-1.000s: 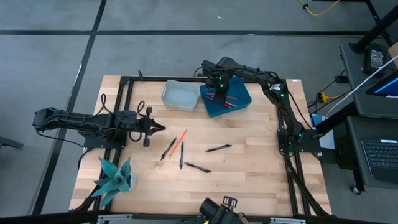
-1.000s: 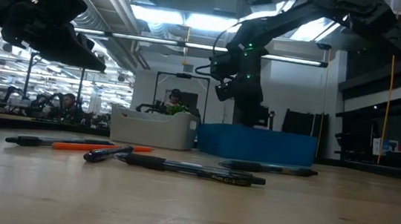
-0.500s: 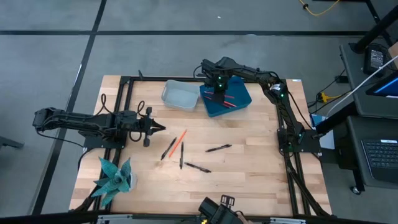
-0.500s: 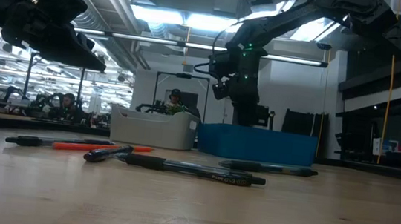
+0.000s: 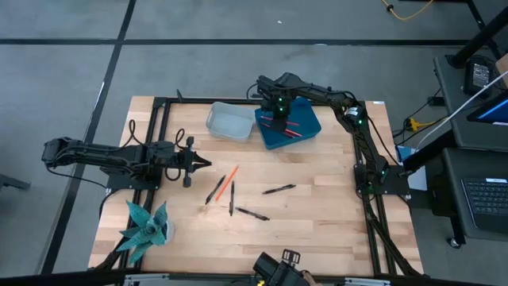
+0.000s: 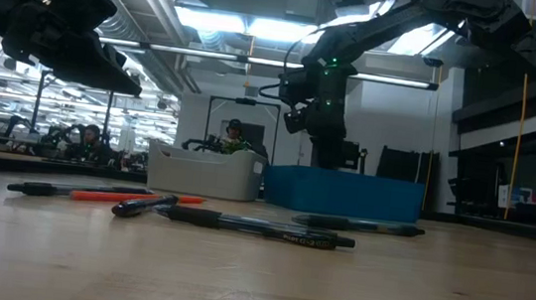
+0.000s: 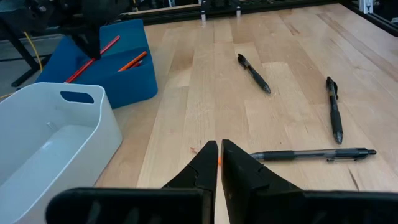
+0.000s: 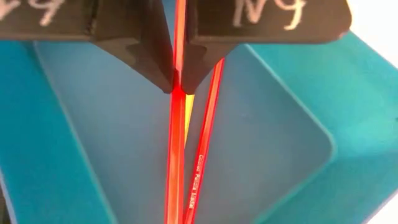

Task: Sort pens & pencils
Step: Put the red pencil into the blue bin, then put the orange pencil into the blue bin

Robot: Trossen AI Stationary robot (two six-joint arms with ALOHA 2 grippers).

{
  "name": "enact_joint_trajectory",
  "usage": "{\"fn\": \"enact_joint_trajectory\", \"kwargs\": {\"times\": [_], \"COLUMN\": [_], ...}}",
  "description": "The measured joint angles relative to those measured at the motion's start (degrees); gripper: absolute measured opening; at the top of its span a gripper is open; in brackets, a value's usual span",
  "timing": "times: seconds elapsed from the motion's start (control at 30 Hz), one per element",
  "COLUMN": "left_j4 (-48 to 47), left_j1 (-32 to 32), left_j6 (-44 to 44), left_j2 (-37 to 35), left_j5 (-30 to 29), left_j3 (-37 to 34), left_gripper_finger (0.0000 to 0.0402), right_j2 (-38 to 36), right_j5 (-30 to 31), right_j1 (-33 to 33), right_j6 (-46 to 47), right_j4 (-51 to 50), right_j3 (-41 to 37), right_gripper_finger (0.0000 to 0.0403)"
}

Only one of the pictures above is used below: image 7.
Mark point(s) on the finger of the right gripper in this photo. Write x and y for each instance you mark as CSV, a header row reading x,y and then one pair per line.
x,y
84,39
96,43

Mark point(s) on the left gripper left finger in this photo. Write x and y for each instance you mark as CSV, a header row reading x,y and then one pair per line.
x,y
186,202

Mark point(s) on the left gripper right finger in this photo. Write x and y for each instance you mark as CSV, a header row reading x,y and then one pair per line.
x,y
255,199

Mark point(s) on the red pencil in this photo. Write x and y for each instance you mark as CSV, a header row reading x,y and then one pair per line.
x,y
109,46

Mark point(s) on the black retractable pen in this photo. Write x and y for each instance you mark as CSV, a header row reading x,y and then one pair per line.
x,y
280,155
255,74

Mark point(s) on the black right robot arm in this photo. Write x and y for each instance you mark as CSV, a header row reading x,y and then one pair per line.
x,y
105,7

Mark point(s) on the black stand leg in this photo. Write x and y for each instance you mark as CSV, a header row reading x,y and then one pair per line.
x,y
23,49

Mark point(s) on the blue plastic bin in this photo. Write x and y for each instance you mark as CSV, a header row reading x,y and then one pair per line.
x,y
130,84

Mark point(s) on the black pen with Pilot print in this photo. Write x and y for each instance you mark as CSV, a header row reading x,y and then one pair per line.
x,y
335,115

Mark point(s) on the white plastic bin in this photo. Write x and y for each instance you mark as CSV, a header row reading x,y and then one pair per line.
x,y
62,155

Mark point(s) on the white rail bracket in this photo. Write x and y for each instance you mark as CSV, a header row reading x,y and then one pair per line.
x,y
238,12
203,16

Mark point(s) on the black table frame rail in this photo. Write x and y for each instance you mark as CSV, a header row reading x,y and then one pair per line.
x,y
280,7
382,25

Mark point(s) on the aluminium corner bracket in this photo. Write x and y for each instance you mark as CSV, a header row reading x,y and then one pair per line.
x,y
365,5

